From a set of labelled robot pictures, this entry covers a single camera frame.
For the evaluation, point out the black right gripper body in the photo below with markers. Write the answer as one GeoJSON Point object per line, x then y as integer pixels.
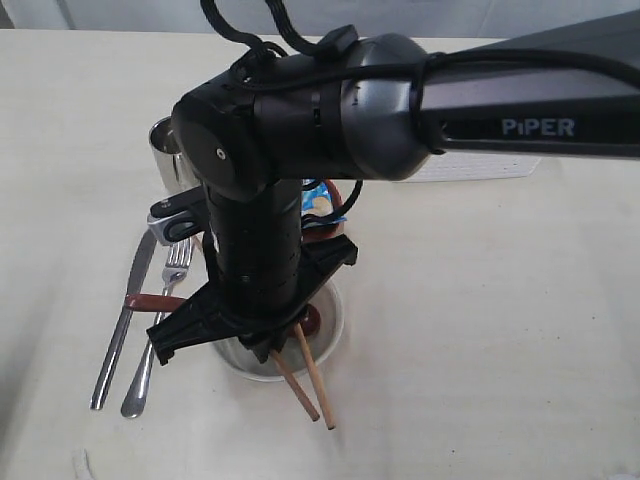
{"type": "Point", "coordinates": [257, 309]}

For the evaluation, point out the white floral ceramic bowl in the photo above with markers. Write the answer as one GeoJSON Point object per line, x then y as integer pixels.
{"type": "Point", "coordinates": [241, 361]}

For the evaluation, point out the silver table knife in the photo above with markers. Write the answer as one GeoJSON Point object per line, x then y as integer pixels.
{"type": "Point", "coordinates": [137, 274]}

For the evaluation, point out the brown wooden spoon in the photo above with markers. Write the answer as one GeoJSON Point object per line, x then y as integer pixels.
{"type": "Point", "coordinates": [310, 321]}

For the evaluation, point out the wooden chopstick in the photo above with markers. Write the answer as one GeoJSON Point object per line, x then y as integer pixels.
{"type": "Point", "coordinates": [316, 379]}
{"type": "Point", "coordinates": [294, 385]}

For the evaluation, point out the brown round plate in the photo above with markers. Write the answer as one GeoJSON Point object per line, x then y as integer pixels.
{"type": "Point", "coordinates": [319, 231]}

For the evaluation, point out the blue chips bag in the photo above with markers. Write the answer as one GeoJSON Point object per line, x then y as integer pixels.
{"type": "Point", "coordinates": [322, 200]}

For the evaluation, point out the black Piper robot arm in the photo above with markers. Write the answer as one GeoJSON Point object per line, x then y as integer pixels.
{"type": "Point", "coordinates": [363, 109]}

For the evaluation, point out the white perforated plastic basket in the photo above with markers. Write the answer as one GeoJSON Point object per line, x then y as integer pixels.
{"type": "Point", "coordinates": [474, 166]}

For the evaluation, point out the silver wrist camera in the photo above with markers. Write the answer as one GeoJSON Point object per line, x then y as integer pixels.
{"type": "Point", "coordinates": [178, 217]}

